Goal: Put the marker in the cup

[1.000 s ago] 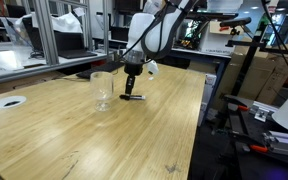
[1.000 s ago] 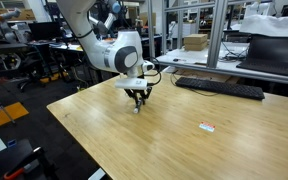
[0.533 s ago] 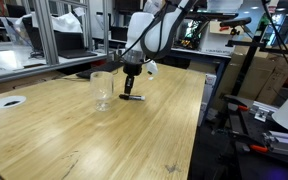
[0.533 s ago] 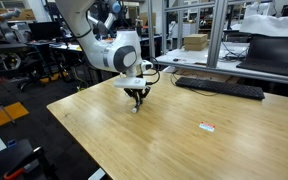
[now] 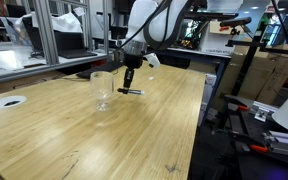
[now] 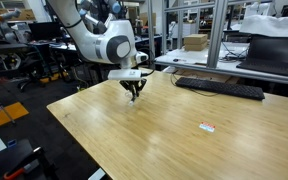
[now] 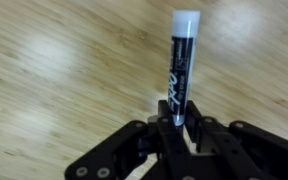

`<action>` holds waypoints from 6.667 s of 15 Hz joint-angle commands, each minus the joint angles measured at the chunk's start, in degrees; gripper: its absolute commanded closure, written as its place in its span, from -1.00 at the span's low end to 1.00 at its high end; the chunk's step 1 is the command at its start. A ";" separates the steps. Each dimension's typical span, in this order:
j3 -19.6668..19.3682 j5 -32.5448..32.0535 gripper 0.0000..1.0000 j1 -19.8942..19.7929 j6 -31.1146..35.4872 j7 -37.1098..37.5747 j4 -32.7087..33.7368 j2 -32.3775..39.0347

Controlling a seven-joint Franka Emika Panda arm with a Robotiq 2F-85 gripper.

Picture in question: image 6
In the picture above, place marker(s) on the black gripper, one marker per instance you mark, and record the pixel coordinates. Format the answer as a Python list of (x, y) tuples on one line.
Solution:
[(133, 84)]

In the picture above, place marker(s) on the black and white marker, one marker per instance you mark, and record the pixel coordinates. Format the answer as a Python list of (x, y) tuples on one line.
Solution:
[(131, 102)]

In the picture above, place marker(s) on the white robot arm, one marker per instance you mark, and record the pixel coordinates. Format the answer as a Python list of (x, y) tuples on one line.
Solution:
[(87, 40)]

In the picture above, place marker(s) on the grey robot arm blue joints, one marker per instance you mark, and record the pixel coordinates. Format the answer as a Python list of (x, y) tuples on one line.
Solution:
[(97, 15)]

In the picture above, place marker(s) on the clear stemmed glass cup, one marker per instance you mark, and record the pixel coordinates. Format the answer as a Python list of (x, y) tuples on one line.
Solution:
[(127, 94)]

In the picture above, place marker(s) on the grey workbench shelf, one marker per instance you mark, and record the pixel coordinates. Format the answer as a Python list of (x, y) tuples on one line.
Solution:
[(190, 60)]

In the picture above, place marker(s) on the small flat cardboard box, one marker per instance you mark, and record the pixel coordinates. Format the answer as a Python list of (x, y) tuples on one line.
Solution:
[(195, 39), (195, 47)]

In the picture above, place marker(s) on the small white red packet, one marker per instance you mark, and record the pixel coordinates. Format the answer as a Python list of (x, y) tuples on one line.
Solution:
[(207, 127)]

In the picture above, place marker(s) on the black computer keyboard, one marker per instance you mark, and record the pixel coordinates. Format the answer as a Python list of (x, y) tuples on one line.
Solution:
[(220, 88)]

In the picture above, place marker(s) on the black computer monitor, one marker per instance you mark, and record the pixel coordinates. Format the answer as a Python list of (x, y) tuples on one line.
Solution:
[(44, 30)]

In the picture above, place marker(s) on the yellow floor mat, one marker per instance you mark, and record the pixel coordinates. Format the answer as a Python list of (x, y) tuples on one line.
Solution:
[(9, 115)]

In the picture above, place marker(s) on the black laptop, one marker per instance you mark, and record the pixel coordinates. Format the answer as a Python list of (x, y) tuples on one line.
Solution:
[(272, 53)]

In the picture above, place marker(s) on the white cloth cover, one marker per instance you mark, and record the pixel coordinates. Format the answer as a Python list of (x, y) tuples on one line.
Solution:
[(274, 26)]

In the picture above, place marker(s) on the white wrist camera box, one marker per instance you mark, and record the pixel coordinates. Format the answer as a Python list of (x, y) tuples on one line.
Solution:
[(124, 74)]

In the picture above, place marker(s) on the thin aluminium frame post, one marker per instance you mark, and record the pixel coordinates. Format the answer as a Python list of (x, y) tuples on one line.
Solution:
[(150, 30), (164, 26)]

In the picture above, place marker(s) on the thick aluminium frame post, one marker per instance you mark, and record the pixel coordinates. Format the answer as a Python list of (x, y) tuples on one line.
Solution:
[(217, 33)]

